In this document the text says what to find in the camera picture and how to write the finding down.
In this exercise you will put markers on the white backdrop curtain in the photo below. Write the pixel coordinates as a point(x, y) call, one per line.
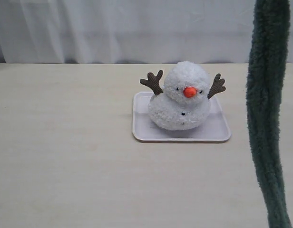
point(138, 31)

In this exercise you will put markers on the white plush snowman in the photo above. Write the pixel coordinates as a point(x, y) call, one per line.
point(181, 100)

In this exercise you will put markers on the white rectangular tray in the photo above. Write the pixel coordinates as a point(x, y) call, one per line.
point(214, 130)

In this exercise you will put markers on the green fluffy scarf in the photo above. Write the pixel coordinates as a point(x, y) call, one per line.
point(266, 72)

